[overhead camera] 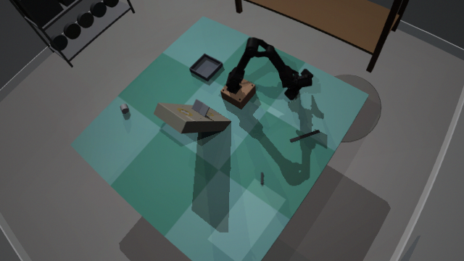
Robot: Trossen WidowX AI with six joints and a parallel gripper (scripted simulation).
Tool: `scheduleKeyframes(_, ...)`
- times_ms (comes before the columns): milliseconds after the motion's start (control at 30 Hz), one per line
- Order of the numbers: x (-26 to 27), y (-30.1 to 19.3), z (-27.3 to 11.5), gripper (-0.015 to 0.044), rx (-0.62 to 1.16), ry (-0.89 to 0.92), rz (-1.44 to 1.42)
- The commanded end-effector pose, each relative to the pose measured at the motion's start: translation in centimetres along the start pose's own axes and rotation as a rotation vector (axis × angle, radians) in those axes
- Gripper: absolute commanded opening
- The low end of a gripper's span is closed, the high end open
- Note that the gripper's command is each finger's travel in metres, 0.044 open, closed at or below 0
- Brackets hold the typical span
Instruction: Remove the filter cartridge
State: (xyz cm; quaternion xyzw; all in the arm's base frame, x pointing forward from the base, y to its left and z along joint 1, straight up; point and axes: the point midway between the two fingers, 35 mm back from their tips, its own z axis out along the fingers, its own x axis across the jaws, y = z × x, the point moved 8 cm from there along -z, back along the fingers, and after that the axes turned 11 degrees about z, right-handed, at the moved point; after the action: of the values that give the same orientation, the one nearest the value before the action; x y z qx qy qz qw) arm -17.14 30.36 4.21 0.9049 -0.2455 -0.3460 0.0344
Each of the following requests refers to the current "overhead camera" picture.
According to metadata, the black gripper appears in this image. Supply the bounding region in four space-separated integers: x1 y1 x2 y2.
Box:
284 69 313 101

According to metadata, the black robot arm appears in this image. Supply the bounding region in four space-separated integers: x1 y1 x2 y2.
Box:
226 37 312 94

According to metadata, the small grey cylinder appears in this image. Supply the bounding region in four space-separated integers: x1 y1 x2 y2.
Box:
120 104 129 114

